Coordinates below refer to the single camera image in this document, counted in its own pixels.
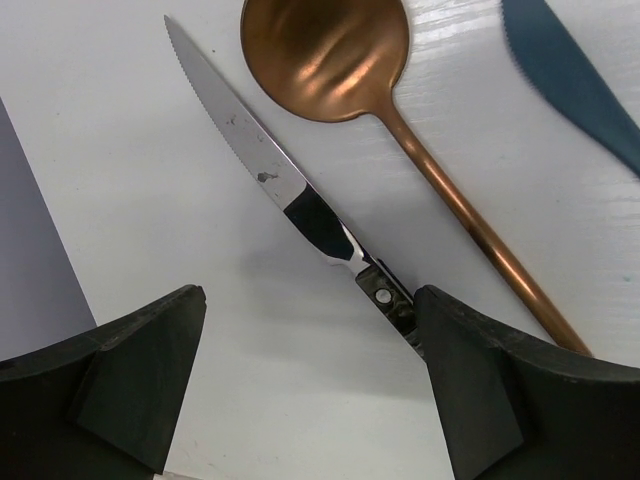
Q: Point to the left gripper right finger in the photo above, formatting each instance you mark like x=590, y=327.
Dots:
x=512, y=406

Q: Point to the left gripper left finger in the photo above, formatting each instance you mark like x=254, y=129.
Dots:
x=103, y=404

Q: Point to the steel knife dark handle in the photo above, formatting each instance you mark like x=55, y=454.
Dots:
x=284, y=183

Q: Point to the copper spoon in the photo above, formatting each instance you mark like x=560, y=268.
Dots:
x=333, y=61

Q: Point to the blue plastic knife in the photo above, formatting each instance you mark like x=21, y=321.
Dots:
x=558, y=69

